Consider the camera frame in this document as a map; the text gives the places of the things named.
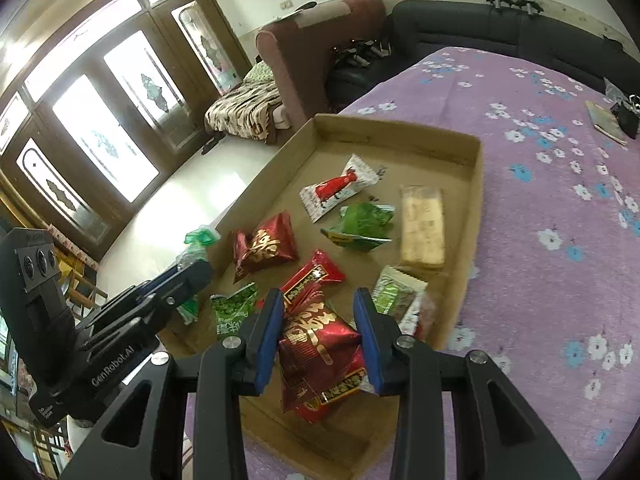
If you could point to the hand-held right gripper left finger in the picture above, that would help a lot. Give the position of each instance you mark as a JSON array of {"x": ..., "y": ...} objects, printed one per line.
[{"x": 267, "y": 342}]

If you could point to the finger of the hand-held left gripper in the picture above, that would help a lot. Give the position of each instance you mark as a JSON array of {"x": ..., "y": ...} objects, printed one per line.
[
  {"x": 192, "y": 277},
  {"x": 150, "y": 287}
]

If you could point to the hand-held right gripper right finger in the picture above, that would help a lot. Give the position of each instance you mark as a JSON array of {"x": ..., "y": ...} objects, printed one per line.
[{"x": 370, "y": 347}]

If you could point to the light green snack packet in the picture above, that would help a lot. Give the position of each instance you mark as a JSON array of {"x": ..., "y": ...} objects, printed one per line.
[{"x": 200, "y": 237}]

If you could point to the red and gold snack packet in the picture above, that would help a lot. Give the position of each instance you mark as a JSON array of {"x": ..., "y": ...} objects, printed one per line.
[{"x": 315, "y": 355}]

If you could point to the pale green white snack packet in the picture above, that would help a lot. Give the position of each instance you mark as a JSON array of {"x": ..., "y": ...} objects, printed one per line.
[{"x": 395, "y": 295}]

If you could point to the dark red snack packet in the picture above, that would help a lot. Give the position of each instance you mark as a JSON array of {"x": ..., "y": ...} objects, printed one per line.
[{"x": 265, "y": 250}]

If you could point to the dark green snack packet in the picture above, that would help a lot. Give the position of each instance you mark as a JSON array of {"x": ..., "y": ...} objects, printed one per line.
[{"x": 362, "y": 222}]

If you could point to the beige wafer packet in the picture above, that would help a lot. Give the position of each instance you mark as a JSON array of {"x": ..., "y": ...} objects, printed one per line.
[{"x": 422, "y": 225}]

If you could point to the white and red snack packet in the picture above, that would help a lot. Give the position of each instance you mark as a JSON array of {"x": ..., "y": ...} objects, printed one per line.
[{"x": 335, "y": 190}]

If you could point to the shallow cardboard box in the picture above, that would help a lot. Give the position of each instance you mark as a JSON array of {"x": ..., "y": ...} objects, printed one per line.
[{"x": 435, "y": 160}]

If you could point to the wooden chair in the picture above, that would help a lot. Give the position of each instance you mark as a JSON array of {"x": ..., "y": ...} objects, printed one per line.
[{"x": 82, "y": 285}]

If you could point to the green snack packet white band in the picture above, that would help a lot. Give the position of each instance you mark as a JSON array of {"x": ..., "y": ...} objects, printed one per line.
[{"x": 232, "y": 310}]

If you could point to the bright red snack packet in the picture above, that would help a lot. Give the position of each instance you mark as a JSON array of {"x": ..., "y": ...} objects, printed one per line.
[{"x": 315, "y": 275}]

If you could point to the dark slipper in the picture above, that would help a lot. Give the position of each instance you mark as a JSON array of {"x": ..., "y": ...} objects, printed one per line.
[{"x": 210, "y": 146}]

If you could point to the brown patterned blanket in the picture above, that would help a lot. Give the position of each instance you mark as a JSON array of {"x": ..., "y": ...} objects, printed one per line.
[{"x": 240, "y": 110}]

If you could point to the wooden glass-panel door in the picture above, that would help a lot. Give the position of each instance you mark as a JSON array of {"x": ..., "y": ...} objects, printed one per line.
[{"x": 100, "y": 110}]

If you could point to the purple floral tablecloth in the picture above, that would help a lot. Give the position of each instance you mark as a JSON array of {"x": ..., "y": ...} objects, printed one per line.
[{"x": 540, "y": 270}]

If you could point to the green pillow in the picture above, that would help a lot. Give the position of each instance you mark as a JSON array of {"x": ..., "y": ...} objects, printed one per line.
[{"x": 261, "y": 71}]

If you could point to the brown armchair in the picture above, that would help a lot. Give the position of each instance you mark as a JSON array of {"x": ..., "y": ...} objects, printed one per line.
[{"x": 300, "y": 60}]

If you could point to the black hand-held device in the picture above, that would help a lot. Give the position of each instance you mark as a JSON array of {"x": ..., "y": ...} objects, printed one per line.
[
  {"x": 347, "y": 56},
  {"x": 375, "y": 49}
]

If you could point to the thin booklet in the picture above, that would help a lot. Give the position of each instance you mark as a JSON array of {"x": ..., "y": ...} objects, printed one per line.
[{"x": 605, "y": 122}]

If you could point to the black leather sofa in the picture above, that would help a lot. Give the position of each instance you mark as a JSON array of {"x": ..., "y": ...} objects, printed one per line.
[{"x": 450, "y": 25}]

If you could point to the small black pouch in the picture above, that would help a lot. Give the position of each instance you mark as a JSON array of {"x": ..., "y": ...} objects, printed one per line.
[{"x": 629, "y": 120}]

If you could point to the clear plastic bag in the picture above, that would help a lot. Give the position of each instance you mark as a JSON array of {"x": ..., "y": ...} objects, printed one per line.
[{"x": 615, "y": 89}]

